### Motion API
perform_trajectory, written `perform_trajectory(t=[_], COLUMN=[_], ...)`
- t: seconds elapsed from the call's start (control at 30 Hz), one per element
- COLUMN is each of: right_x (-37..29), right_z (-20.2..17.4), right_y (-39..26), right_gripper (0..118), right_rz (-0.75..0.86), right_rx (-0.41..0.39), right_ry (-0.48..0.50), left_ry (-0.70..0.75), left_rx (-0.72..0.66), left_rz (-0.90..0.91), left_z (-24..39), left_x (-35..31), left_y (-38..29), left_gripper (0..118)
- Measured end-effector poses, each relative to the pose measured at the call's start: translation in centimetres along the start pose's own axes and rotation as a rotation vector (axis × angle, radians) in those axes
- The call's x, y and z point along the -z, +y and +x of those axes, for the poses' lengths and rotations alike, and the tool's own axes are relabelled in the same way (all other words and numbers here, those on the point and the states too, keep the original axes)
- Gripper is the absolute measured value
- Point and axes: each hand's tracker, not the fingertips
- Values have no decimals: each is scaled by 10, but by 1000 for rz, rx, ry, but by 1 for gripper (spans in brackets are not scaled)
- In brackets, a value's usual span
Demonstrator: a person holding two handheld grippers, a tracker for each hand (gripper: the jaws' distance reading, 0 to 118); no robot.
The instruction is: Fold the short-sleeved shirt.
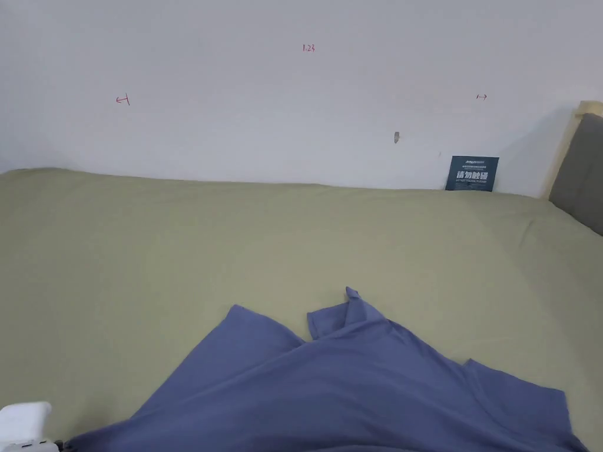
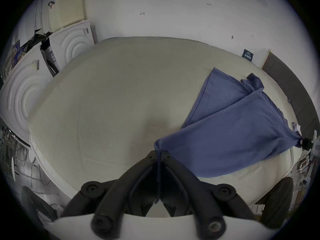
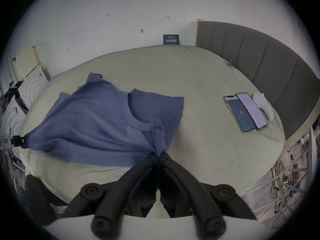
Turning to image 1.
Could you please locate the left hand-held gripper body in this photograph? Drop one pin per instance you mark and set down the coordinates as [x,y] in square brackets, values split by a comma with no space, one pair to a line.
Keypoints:
[23,421]

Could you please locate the blue shirt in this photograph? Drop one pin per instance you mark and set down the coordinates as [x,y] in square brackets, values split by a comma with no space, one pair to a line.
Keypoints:
[330,391]

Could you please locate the bed with pale green sheet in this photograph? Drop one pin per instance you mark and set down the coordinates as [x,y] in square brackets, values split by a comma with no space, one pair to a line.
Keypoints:
[188,254]

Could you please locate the dark blue sign card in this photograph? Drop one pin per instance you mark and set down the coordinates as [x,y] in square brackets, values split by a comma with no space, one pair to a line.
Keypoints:
[472,173]

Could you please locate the grey padded headboard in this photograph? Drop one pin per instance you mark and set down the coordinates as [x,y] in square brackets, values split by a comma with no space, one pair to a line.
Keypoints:
[582,174]

